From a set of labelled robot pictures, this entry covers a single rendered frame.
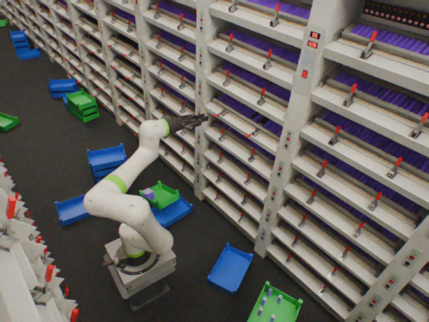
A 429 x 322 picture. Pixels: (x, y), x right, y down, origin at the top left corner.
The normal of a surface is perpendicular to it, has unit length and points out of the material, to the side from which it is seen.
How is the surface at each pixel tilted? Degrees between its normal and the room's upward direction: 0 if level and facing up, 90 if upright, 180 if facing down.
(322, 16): 90
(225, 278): 0
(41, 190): 0
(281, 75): 21
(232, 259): 0
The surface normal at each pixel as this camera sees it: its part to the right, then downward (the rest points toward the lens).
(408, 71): -0.22, -0.57
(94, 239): 0.05, -0.76
